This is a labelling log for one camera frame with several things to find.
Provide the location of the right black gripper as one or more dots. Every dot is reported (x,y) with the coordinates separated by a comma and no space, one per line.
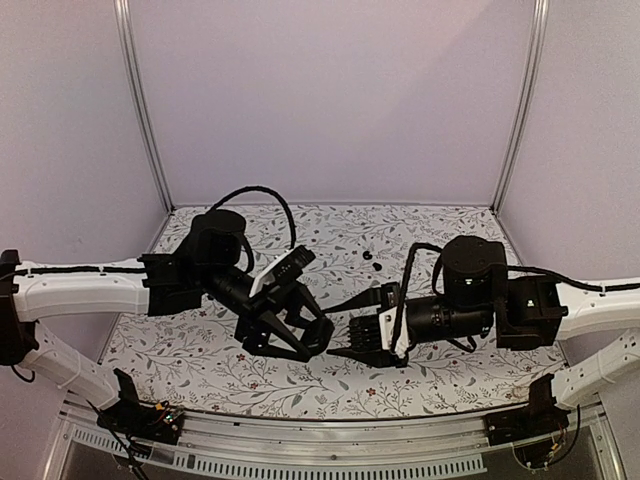
(371,297)

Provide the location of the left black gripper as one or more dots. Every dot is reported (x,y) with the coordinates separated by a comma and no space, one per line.
(264,305)

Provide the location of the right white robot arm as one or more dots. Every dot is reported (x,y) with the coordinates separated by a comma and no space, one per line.
(467,289)

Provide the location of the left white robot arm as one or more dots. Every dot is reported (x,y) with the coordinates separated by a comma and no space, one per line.
(204,264)

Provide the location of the floral patterned table mat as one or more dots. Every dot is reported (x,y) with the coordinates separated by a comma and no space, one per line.
(193,360)

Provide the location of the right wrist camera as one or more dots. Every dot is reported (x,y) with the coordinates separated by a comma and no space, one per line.
(363,330)

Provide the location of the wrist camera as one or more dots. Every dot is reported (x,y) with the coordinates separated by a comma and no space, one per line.
(285,268)
(363,330)

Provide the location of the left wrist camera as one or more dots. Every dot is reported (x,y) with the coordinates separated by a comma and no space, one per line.
(285,268)

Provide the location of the front aluminium rail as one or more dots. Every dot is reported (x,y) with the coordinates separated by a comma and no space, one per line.
(220,446)

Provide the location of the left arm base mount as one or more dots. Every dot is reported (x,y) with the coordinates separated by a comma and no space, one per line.
(161,423)

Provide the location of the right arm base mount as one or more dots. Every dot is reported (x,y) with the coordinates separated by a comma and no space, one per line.
(540,416)

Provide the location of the left aluminium frame post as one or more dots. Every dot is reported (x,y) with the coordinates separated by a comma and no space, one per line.
(140,104)

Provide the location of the aluminium frame post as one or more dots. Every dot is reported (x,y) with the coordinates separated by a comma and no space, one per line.
(140,104)
(525,100)

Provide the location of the right aluminium frame post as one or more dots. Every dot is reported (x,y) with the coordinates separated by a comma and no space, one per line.
(525,100)

